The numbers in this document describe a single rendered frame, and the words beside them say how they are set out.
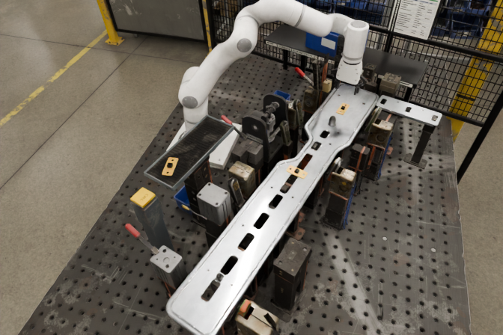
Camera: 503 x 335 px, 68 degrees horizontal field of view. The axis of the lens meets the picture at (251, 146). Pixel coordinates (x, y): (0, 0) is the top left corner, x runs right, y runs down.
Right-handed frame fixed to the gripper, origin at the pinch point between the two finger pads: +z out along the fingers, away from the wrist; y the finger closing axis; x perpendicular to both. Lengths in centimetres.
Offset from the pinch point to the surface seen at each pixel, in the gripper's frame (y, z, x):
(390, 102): 17.7, 11.9, 16.0
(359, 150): 16.9, 13.0, -21.0
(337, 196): 18, 20, -43
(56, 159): -207, 112, -57
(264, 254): 8, 12, -85
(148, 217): -30, 3, -98
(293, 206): 7, 12, -62
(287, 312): 20, 41, -88
